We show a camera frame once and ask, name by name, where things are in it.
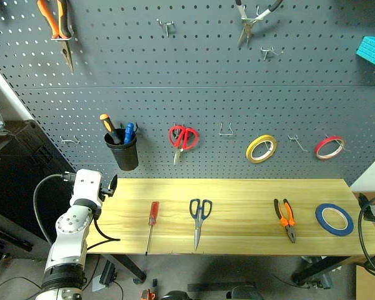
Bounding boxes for black device on floor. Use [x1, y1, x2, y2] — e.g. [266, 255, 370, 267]
[91, 259, 118, 293]

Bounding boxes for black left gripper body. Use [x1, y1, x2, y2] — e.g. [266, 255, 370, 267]
[98, 185, 116, 203]

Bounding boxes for dark blue handled scissors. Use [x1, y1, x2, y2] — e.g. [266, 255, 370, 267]
[189, 198, 213, 251]

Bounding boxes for red tape roll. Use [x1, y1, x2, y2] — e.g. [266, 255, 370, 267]
[314, 135, 346, 161]

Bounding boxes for cardboard box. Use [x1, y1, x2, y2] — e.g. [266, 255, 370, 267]
[355, 264, 375, 300]

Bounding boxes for grey metal pegboard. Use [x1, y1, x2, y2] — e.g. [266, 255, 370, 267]
[0, 0, 375, 188]

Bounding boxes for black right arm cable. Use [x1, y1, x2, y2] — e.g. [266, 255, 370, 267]
[357, 196, 375, 276]

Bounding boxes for dark rounded shape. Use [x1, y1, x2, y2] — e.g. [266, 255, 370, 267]
[161, 290, 189, 300]

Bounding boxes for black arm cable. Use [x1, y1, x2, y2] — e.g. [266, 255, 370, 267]
[357, 196, 375, 276]
[86, 216, 121, 253]
[32, 173, 76, 246]

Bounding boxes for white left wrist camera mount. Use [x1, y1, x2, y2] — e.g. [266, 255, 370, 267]
[69, 169, 104, 209]

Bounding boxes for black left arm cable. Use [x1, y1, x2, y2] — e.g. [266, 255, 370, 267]
[32, 173, 76, 246]
[86, 216, 121, 253]

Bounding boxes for yellow tape roll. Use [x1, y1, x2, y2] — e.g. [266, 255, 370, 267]
[245, 134, 278, 164]

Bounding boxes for orange black long-nose pliers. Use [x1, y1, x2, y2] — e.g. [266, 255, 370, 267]
[36, 0, 75, 74]

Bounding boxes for white black handled pliers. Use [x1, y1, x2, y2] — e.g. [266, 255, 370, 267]
[234, 0, 284, 49]

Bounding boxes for orange black handled screwdriver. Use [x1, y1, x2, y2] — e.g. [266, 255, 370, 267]
[99, 113, 122, 145]

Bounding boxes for red handled screwdriver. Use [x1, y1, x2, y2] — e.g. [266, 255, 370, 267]
[144, 201, 160, 256]

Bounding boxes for orange black combination pliers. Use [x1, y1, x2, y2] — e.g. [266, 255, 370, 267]
[273, 198, 298, 244]

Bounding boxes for blue tape roll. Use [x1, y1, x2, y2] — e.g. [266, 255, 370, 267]
[314, 202, 354, 236]

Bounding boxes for blue plastic parts bin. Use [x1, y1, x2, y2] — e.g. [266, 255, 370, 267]
[355, 35, 375, 67]

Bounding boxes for black table leg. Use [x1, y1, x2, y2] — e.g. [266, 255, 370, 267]
[291, 256, 353, 286]
[103, 254, 148, 284]

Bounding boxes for red handled scissors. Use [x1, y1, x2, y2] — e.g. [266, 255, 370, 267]
[168, 125, 200, 166]

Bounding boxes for black cup holder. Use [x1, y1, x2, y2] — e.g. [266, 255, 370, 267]
[104, 127, 139, 172]

